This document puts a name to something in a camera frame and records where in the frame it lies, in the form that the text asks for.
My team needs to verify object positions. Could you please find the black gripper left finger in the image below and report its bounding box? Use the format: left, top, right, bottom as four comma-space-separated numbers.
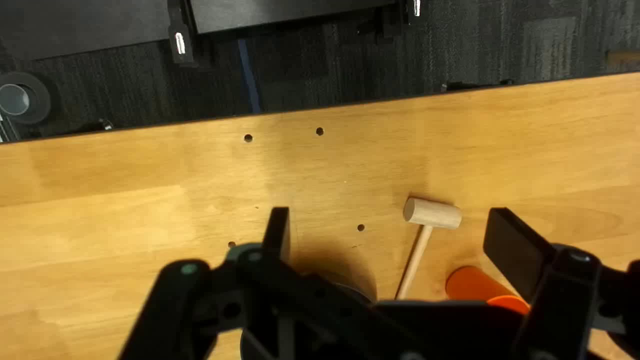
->
261, 206, 289, 260

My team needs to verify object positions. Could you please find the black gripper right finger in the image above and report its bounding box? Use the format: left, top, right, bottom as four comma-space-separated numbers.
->
483, 207, 555, 300

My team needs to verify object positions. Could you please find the orange plastic cup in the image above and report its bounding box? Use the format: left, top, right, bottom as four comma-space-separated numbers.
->
445, 265, 530, 314

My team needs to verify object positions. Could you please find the small wooden mallet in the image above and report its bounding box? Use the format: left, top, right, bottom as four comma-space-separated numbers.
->
396, 196, 462, 300

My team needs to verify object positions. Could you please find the black chair caster wheel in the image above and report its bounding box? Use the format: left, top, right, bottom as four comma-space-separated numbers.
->
0, 71, 52, 123

